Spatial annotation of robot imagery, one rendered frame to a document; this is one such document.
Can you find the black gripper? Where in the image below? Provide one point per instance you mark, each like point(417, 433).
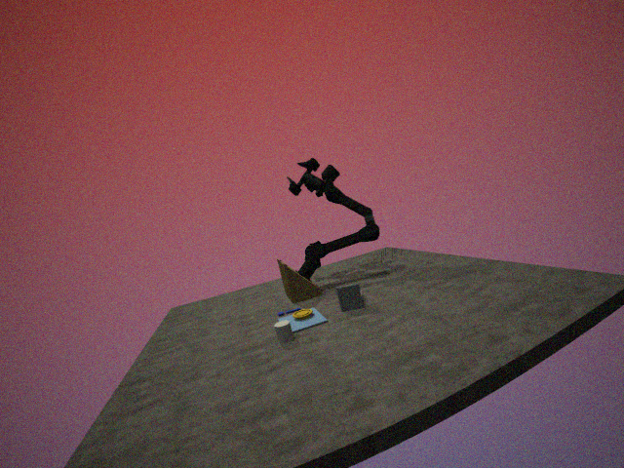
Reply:
point(310, 165)

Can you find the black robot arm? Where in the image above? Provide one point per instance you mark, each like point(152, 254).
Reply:
point(316, 251)

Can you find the cream cylinder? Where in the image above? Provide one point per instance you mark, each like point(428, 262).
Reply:
point(284, 331)

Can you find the light blue flat mat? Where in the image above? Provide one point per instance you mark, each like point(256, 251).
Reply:
point(313, 320)

